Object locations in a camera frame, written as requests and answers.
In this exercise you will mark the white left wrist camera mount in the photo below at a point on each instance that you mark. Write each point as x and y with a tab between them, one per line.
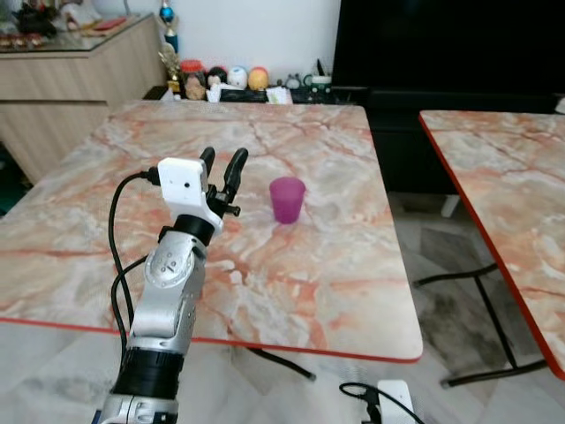
184	184

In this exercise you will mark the light wooden cabinet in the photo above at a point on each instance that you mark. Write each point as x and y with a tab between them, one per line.
62	88

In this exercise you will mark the red lidded figure jar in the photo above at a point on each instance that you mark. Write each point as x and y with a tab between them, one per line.
192	79

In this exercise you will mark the gold trophy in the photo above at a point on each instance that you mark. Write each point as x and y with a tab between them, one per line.
170	66

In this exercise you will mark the black television screen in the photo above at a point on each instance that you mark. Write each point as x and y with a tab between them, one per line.
450	44

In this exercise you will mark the white paper card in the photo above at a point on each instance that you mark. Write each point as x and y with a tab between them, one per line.
278	95

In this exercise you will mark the red decorations on cabinet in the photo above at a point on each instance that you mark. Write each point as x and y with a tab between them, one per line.
53	22

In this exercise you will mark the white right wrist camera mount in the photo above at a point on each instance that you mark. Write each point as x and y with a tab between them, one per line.
397	402

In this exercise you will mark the black metal table leg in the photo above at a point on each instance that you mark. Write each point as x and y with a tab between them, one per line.
282	362

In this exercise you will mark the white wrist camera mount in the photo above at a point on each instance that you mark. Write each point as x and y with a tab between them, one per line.
184	184
397	402

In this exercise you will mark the marble table with red edge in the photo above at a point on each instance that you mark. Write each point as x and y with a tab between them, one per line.
309	274
521	203

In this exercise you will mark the yellow round figurine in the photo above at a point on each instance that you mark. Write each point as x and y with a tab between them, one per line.
258	79

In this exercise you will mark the white round figurine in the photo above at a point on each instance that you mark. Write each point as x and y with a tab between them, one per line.
237	77

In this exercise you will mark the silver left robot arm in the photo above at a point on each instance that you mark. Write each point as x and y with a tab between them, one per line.
172	291

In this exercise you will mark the purple plastic cup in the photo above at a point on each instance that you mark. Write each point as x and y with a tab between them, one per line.
287	201

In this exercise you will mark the green mug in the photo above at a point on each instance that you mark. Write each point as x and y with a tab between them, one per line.
320	84

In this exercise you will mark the blue ornament trophy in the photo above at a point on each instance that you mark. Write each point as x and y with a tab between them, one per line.
168	18

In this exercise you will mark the black metal table leg frame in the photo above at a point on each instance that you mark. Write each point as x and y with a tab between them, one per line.
494	322

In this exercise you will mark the black haired figurine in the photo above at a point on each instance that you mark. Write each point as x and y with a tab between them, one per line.
217	77

